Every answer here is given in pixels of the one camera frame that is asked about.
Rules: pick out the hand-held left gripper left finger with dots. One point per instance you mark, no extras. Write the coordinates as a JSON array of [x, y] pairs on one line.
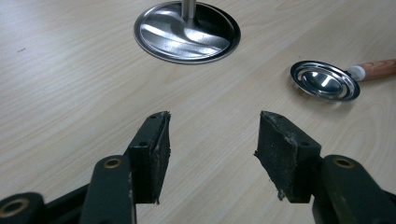
[[148, 155]]

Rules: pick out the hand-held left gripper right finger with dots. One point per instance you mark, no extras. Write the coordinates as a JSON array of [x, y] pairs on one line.
[[289, 155]]

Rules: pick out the round steel stand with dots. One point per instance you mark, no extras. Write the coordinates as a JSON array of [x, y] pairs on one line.
[[186, 32]]

